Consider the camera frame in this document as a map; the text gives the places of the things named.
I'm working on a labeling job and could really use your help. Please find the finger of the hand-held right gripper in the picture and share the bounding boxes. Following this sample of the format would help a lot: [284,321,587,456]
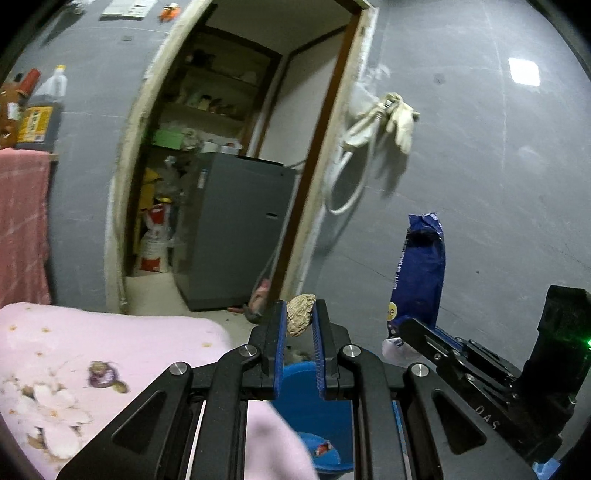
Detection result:
[398,318,468,371]

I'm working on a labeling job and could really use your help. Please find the beige wrapper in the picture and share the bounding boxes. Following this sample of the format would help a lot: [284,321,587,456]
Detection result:
[285,293,317,337]

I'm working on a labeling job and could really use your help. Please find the pink floral tablecloth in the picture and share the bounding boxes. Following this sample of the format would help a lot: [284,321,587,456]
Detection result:
[0,302,317,480]

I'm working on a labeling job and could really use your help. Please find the white and red sack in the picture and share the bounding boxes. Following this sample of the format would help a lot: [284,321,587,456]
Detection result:
[139,203,174,275]

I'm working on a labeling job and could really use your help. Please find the grey cabinet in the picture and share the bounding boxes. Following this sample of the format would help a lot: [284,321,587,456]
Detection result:
[173,152,298,312]

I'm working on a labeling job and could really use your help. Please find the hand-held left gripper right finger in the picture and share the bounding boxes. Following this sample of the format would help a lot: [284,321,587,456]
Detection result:
[311,299,536,480]

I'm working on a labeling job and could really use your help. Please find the brown snack bag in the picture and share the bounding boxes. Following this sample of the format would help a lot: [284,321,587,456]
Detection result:
[0,85,24,148]

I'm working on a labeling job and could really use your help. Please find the white gloves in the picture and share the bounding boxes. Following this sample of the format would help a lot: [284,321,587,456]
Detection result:
[346,92,421,153]

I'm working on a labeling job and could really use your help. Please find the blue plastic bucket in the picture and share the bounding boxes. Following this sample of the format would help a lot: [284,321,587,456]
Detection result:
[272,361,409,476]

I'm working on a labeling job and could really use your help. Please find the pink checked cloth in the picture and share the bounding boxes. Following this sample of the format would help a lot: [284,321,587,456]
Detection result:
[0,148,52,308]

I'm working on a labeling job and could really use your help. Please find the white plastic wrapper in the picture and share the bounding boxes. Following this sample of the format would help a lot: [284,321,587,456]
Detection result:
[381,337,419,367]

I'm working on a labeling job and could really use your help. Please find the purple wrapper scrap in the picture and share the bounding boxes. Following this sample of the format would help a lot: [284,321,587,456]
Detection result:
[88,361,120,388]

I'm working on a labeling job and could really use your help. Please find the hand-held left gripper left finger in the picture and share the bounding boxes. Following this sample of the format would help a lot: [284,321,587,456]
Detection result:
[55,300,287,480]

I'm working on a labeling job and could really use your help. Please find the white wall paper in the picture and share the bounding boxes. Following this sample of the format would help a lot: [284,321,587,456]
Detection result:
[100,0,158,18]

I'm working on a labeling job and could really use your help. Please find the green box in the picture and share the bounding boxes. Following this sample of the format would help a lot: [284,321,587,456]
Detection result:
[154,129,188,149]

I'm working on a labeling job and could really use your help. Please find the pink slipper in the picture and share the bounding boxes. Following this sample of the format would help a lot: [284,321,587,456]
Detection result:
[249,277,273,319]

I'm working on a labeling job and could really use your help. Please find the yellow bag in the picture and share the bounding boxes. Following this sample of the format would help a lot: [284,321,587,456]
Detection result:
[134,167,160,257]

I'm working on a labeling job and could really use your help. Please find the dark blue snack wrapper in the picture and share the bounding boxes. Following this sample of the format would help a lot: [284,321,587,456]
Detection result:
[387,212,446,340]

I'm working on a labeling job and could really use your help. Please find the large cooking oil bottle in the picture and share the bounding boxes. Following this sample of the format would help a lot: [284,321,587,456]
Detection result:
[16,65,69,152]

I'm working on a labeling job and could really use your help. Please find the white door frame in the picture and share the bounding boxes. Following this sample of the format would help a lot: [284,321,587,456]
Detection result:
[104,0,379,315]

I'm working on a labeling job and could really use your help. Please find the wooden storage shelf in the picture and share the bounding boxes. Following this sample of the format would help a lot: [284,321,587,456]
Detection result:
[159,25,282,153]

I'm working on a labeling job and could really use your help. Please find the white hose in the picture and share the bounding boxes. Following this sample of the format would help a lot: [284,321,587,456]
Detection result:
[325,108,382,215]

